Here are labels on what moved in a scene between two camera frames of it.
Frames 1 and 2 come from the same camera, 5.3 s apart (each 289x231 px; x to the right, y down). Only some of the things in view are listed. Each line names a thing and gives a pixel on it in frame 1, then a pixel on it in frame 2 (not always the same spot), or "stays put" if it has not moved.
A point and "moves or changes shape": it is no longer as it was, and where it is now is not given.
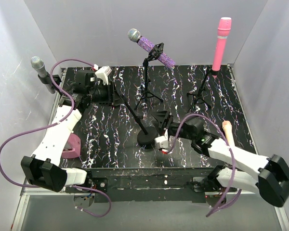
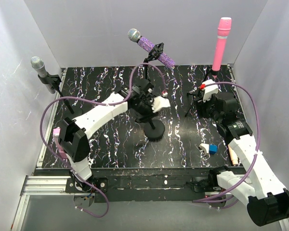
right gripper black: [162, 116] → [201, 106]
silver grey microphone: [38, 63] stays put
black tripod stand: [153, 55] stays put
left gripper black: [113, 96] → [144, 118]
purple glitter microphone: [134, 35] stays put
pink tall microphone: [224, 28] stays put
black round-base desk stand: [145, 136] moves or changes shape
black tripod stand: [196, 98] stays put
